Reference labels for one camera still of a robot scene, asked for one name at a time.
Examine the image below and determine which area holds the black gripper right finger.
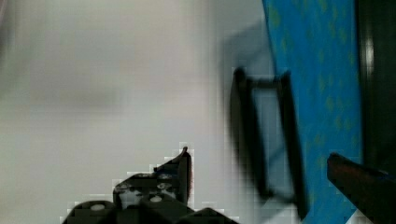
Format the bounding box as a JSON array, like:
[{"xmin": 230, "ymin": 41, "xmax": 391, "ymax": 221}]
[{"xmin": 327, "ymin": 153, "xmax": 396, "ymax": 224}]

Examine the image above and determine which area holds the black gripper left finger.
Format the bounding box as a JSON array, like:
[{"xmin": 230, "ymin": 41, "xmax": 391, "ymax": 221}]
[{"xmin": 113, "ymin": 147, "xmax": 192, "ymax": 209}]

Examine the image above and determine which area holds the blue oven door flap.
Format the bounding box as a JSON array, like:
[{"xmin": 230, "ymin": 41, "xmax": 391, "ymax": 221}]
[{"xmin": 230, "ymin": 0, "xmax": 361, "ymax": 224}]

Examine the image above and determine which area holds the black toaster oven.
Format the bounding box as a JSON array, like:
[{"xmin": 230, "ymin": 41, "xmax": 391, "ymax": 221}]
[{"xmin": 356, "ymin": 0, "xmax": 396, "ymax": 174}]

